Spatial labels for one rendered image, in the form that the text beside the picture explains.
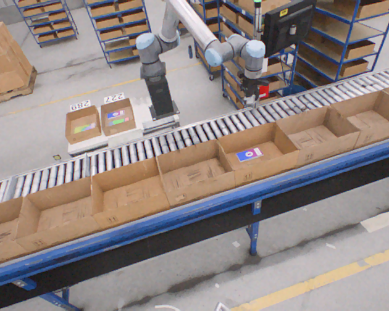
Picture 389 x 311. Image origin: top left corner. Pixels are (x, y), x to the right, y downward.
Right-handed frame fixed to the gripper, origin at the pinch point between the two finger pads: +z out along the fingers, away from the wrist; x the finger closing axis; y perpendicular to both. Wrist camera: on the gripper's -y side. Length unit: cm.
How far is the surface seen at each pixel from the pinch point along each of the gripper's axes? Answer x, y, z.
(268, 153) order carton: 18.3, -3.8, 30.4
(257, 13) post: -54, -32, -24
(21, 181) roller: -55, 169, 54
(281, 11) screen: -41, -42, -27
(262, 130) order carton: 6.5, -5.1, 20.5
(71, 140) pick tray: -80, 126, 53
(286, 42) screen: -40, -49, -5
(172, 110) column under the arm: -76, 34, 53
